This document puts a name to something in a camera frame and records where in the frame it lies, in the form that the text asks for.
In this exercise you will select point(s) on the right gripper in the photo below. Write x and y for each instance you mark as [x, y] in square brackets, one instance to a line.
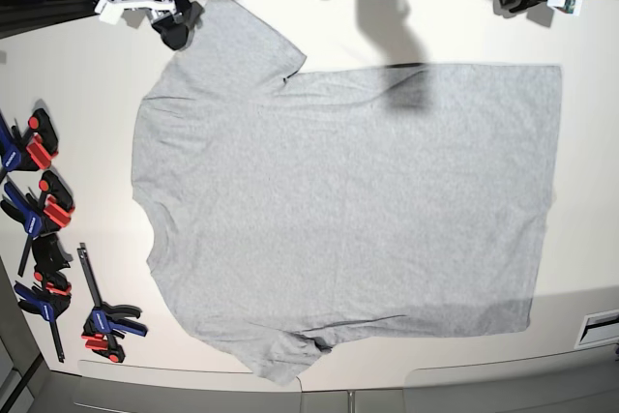
[173, 34]

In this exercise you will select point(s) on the grey T-shirt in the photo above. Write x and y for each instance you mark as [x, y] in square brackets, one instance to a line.
[293, 212]

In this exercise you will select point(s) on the top bar clamp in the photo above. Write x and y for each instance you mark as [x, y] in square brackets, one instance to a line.
[32, 150]

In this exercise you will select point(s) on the bar clamp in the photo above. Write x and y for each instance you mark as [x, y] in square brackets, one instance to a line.
[47, 214]
[105, 323]
[32, 150]
[48, 298]

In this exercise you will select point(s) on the right bar clamp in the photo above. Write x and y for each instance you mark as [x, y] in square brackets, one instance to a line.
[105, 323]

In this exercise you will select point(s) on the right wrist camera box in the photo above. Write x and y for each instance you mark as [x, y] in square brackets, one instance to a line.
[110, 11]

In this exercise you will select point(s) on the white slotted bracket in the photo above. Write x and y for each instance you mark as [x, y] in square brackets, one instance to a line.
[598, 329]

